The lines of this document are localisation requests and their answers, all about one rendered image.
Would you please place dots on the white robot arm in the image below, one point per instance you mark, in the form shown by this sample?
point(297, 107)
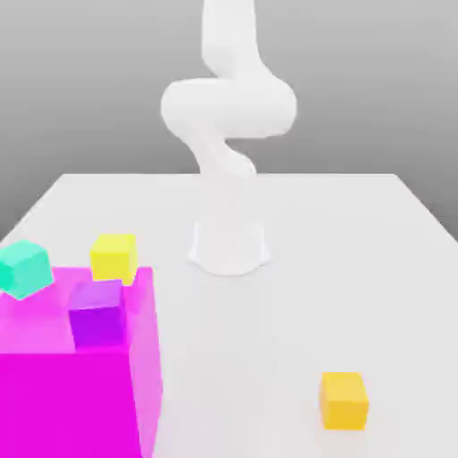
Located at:
point(229, 107)

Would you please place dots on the small yellow cube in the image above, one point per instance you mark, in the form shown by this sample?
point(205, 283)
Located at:
point(112, 259)

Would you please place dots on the small purple cube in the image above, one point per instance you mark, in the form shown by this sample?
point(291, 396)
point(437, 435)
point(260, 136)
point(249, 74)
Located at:
point(98, 318)

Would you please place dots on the small orange cube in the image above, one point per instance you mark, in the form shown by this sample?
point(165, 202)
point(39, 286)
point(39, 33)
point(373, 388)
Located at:
point(343, 402)

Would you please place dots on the small teal cube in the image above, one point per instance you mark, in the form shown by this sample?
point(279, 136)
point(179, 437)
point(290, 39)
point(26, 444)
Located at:
point(25, 268)

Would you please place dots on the large magenta box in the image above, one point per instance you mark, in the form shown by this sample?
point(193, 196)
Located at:
point(64, 404)

